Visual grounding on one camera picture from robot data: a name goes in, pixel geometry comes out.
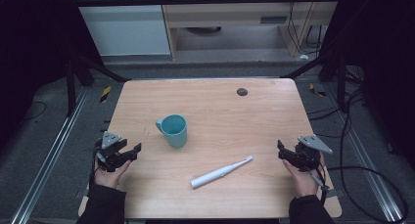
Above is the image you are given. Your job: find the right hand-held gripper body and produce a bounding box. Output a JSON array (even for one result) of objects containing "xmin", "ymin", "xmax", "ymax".
[{"xmin": 288, "ymin": 134, "xmax": 334, "ymax": 173}]

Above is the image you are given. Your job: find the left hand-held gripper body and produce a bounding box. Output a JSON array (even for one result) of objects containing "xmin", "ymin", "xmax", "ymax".
[{"xmin": 94, "ymin": 131, "xmax": 132, "ymax": 173}]

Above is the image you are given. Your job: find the teal cup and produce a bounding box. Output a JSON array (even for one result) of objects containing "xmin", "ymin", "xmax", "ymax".
[{"xmin": 155, "ymin": 113, "xmax": 189, "ymax": 150}]

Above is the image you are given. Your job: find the white electric toothbrush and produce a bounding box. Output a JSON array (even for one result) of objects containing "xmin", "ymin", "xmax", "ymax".
[{"xmin": 190, "ymin": 155, "xmax": 254, "ymax": 190}]

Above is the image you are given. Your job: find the person's left hand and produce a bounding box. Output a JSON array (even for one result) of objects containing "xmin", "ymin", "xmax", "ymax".
[{"xmin": 93, "ymin": 157, "xmax": 132, "ymax": 190}]

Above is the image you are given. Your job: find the person's right hand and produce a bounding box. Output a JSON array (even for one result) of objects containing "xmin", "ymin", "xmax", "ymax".
[{"xmin": 282, "ymin": 152, "xmax": 327, "ymax": 199}]

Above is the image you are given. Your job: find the yellow black striped tape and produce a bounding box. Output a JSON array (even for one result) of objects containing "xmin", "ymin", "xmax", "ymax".
[
  {"xmin": 99, "ymin": 85, "xmax": 113, "ymax": 104},
  {"xmin": 308, "ymin": 82, "xmax": 327, "ymax": 98}
]

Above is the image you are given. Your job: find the black metal stand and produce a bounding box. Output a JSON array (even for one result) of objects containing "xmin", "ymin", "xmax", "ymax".
[
  {"xmin": 281, "ymin": 44, "xmax": 363, "ymax": 114},
  {"xmin": 65, "ymin": 47, "xmax": 131, "ymax": 117}
]

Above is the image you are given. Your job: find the white cabinet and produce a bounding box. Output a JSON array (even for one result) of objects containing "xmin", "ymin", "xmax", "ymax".
[{"xmin": 69, "ymin": 0, "xmax": 172, "ymax": 57}]

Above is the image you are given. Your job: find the beige wooden desk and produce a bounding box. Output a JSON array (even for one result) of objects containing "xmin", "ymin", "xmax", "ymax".
[{"xmin": 158, "ymin": 0, "xmax": 343, "ymax": 61}]

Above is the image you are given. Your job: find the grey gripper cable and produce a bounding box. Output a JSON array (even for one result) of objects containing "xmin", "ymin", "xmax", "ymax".
[{"xmin": 308, "ymin": 170, "xmax": 330, "ymax": 205}]

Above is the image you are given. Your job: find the aluminium floor rail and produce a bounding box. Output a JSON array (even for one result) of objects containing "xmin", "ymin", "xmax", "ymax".
[
  {"xmin": 10, "ymin": 86, "xmax": 91, "ymax": 224},
  {"xmin": 322, "ymin": 83, "xmax": 405, "ymax": 223}
]

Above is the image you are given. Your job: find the black cable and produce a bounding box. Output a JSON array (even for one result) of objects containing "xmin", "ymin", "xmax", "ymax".
[{"xmin": 306, "ymin": 86, "xmax": 409, "ymax": 224}]

